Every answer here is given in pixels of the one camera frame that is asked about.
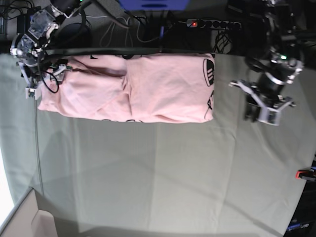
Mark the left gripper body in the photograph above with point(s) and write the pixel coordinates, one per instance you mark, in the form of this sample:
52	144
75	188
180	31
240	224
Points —
270	106

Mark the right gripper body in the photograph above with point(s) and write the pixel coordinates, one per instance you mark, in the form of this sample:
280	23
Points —
45	78

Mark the pink t-shirt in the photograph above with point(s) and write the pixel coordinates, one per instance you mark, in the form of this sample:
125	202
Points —
167	88

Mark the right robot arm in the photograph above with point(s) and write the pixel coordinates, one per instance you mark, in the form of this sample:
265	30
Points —
39	57

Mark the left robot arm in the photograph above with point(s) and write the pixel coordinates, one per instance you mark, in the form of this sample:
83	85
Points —
281	63

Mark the black round stool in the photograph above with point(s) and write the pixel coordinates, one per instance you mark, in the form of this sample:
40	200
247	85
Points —
74	35

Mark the green table cloth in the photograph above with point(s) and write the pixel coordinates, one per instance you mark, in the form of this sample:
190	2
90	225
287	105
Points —
225	178

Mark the red black clamp right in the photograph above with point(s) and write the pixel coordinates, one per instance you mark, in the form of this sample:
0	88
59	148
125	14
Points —
308	174

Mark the blue box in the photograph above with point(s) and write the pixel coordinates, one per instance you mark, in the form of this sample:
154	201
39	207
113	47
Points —
154	4

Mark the black power strip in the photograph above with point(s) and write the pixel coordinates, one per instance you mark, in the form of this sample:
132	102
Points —
214	24

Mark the beige plastic bin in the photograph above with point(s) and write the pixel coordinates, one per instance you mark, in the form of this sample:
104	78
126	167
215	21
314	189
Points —
27	220

